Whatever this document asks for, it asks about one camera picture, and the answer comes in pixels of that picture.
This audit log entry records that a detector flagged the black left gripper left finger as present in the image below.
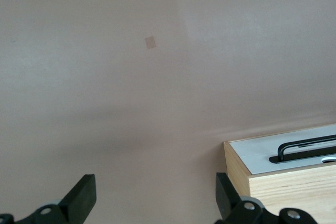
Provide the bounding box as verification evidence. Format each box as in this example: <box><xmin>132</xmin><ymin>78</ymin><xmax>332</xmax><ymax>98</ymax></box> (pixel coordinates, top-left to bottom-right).
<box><xmin>0</xmin><ymin>173</ymin><xmax>97</xmax><ymax>224</ymax></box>

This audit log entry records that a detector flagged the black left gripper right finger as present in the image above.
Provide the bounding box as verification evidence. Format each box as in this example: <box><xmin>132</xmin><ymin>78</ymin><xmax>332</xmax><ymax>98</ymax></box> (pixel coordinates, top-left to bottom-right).
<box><xmin>215</xmin><ymin>172</ymin><xmax>319</xmax><ymax>224</ymax></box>

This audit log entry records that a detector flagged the white and black board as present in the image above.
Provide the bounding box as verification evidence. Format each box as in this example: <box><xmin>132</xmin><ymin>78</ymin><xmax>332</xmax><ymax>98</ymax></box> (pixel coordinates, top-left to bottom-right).
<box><xmin>237</xmin><ymin>153</ymin><xmax>336</xmax><ymax>175</ymax></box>

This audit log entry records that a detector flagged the black metal drawer handle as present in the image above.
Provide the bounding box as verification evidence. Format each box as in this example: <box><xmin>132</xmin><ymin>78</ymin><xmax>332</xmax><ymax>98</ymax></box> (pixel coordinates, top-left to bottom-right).
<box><xmin>269</xmin><ymin>134</ymin><xmax>336</xmax><ymax>165</ymax></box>

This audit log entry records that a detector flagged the wooden drawer cabinet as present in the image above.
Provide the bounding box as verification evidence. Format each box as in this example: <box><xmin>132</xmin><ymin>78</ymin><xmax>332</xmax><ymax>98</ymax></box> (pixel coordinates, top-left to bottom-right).
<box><xmin>223</xmin><ymin>123</ymin><xmax>336</xmax><ymax>224</ymax></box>

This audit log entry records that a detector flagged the brown tape patch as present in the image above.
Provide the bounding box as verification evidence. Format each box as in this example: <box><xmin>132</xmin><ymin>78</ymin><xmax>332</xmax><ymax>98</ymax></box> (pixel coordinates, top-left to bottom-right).
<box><xmin>144</xmin><ymin>35</ymin><xmax>158</xmax><ymax>50</ymax></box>

